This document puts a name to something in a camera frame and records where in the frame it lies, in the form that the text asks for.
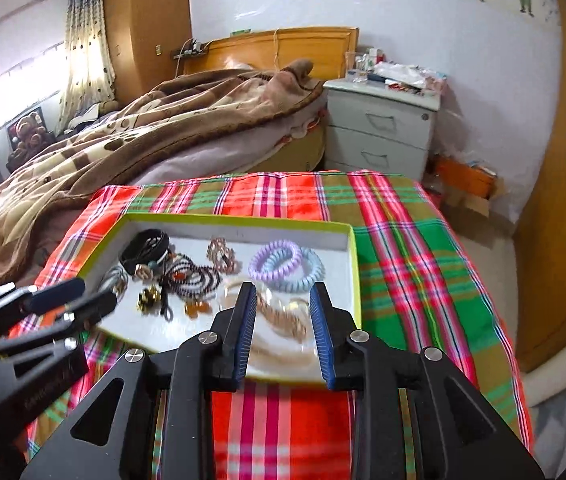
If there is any black leather wrap bracelet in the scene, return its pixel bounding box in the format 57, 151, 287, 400
119, 229, 172, 273

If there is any wooden wardrobe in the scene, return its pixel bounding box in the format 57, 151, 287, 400
102, 0, 194, 107

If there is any purple spiral hair tie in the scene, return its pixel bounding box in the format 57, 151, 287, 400
248, 240, 304, 282

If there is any gold flower hair clip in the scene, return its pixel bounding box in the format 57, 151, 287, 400
136, 286, 162, 315

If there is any wooden door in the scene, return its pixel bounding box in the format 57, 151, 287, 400
515, 0, 566, 363

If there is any drinking glass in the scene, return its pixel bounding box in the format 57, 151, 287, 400
345, 51, 370, 84

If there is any rose gold bead bracelet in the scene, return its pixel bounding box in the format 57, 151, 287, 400
206, 236, 240, 275

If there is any power strip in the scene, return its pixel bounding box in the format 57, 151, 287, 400
172, 41, 212, 60

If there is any clutter of small packets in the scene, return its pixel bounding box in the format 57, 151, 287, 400
367, 47, 450, 97

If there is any window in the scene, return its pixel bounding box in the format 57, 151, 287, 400
0, 44, 66, 142

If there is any white paper roll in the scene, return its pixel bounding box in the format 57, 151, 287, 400
525, 341, 566, 407

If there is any white nightstand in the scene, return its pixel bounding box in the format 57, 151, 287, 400
323, 77, 442, 182

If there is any amber bead pendant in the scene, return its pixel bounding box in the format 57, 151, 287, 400
184, 299, 212, 320

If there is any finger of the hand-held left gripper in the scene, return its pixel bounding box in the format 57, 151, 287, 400
0, 277, 87, 325
0, 291, 119, 357

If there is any spotted cream curtain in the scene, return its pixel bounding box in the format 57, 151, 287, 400
57, 0, 117, 122

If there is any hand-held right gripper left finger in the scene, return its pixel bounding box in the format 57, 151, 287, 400
20, 281, 258, 480

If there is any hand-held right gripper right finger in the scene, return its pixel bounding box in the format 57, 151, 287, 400
309, 283, 546, 480

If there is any orange box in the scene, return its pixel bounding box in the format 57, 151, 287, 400
432, 154, 498, 202

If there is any yellow-green cardboard box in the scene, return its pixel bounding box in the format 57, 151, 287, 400
77, 212, 364, 388

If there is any grey striped hair tie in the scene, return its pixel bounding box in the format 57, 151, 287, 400
99, 264, 130, 297

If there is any light blue spiral hair tie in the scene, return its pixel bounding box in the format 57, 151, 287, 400
263, 249, 326, 295

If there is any red green plaid cloth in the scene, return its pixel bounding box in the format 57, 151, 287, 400
8, 170, 534, 480

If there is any mauve bed sheet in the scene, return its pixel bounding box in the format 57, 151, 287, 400
38, 95, 327, 242

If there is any dark beaded bracelet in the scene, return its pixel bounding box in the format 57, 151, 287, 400
163, 254, 221, 303

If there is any brown patterned blanket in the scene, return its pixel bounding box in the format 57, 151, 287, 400
0, 59, 324, 296

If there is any wooden bed headboard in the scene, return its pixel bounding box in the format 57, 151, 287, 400
182, 26, 360, 83

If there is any brown teddy bear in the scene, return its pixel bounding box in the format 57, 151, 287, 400
9, 109, 50, 157

